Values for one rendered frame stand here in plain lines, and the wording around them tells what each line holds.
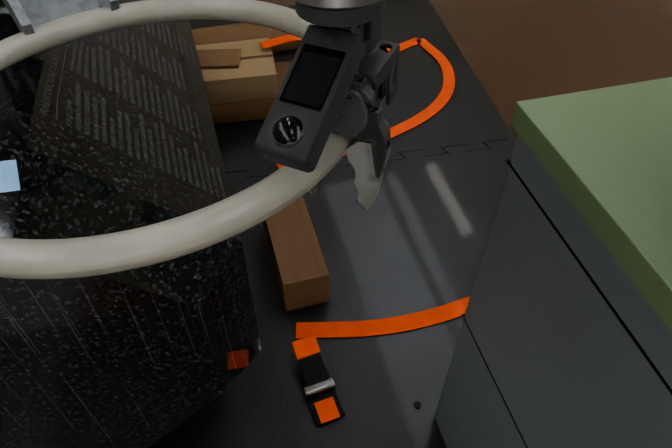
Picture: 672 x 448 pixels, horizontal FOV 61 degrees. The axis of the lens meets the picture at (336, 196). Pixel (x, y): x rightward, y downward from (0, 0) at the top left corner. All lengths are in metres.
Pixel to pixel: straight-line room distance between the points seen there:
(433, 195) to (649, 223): 1.24
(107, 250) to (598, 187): 0.46
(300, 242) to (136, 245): 1.08
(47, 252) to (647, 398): 0.55
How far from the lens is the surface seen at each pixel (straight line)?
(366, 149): 0.50
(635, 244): 0.58
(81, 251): 0.45
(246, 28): 2.49
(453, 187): 1.84
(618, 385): 0.69
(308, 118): 0.42
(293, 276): 1.43
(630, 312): 0.63
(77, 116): 0.89
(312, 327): 1.48
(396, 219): 1.72
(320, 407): 1.37
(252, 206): 0.45
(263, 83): 1.99
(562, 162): 0.65
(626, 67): 2.65
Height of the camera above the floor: 1.28
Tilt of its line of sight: 46 degrees down
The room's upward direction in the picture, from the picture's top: straight up
